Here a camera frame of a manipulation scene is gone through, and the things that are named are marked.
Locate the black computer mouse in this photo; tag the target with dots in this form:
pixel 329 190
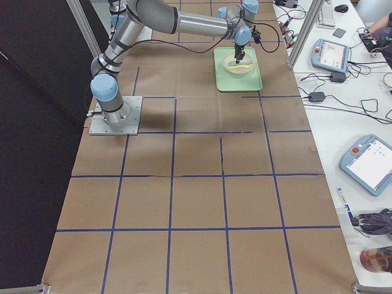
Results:
pixel 342 8

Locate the blue teach pendant near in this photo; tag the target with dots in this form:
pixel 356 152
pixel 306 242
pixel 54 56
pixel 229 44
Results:
pixel 368 163

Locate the white keyboard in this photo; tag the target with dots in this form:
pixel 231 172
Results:
pixel 326 16

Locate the white round plate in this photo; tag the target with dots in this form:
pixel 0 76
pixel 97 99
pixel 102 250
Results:
pixel 230 57

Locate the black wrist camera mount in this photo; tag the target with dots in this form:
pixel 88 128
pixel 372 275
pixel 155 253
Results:
pixel 256 35

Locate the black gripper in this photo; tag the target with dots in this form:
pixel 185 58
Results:
pixel 238 49

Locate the yellow plastic fork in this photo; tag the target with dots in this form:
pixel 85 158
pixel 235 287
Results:
pixel 240 66

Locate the black power adapter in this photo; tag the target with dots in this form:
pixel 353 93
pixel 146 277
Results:
pixel 315 97
pixel 337 77

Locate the aluminium frame post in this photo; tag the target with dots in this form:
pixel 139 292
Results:
pixel 305 30

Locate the blue teach pendant far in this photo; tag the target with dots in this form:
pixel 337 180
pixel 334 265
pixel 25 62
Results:
pixel 330 55

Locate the blue teach pendant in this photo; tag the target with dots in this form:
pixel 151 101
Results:
pixel 330 55
pixel 368 163

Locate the light green tray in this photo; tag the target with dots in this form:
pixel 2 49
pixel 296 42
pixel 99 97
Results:
pixel 229 82

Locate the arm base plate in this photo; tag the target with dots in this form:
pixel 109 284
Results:
pixel 124 121
pixel 145 34

